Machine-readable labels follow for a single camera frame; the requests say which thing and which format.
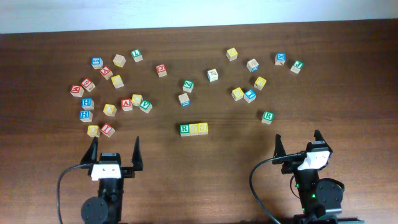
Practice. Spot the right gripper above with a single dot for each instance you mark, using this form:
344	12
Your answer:
291	165

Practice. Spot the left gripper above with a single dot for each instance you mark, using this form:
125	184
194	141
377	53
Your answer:
128	172

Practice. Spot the green r block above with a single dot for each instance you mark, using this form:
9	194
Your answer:
267	117
184	130

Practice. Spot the yellow S block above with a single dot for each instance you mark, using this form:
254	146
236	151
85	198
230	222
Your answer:
203	128
193	129

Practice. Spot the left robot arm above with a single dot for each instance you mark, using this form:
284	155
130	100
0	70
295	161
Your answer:
106	207

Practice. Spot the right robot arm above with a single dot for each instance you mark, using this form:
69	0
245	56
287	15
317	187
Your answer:
320	198

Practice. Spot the red I block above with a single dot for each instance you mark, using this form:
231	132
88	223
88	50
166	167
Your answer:
107	130

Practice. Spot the yellow block bottom left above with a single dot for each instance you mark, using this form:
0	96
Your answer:
93	131

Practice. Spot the yellow block mid left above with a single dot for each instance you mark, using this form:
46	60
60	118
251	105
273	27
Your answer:
109	110

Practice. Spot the blue H block lower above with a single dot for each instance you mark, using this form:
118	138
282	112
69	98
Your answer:
86	116

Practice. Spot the blue h block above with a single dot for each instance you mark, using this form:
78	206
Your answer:
86	116
87	104

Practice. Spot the red A block lower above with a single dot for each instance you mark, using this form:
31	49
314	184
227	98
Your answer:
126	104

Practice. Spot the red a block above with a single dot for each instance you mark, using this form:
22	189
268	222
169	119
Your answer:
106	72
126	104

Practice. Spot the blue H block upper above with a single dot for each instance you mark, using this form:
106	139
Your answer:
87	104

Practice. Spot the green V block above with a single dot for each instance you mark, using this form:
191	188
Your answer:
145	106

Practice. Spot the yellow block near A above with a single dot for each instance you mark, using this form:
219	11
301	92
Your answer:
136	99

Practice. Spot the blue picture block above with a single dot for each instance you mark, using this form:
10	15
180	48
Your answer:
250	96

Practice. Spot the yellow block upper left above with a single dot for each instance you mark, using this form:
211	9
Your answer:
117	81

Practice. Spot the red M block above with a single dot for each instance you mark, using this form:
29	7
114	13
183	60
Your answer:
77	91

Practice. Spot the green J block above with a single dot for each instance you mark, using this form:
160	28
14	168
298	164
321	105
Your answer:
297	66

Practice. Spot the yellow block lower right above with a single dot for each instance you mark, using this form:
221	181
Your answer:
237	94

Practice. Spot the red 9 block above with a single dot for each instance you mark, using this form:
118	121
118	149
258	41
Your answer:
88	85

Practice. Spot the blue X block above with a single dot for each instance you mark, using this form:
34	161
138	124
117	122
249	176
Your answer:
280	58

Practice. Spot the red A block upper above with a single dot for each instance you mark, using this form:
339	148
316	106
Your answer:
106	72

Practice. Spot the wood block blue-side right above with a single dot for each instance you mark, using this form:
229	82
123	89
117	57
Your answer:
252	65

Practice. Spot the wood block blue side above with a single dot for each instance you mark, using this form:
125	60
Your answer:
184	99

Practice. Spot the blue S block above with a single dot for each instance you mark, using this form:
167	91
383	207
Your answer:
97	63

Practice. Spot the plain wood yellow-side block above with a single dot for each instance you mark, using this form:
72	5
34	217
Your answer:
119	60

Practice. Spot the red Q block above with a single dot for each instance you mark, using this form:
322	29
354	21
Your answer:
161	70

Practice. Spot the green Z block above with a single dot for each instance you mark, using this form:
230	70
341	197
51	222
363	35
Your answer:
188	86

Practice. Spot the green L block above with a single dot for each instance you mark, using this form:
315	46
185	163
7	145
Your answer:
137	55

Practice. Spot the plain white wood block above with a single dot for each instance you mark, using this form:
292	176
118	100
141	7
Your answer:
212	75

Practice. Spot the yellow block top right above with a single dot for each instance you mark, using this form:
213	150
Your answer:
232	54

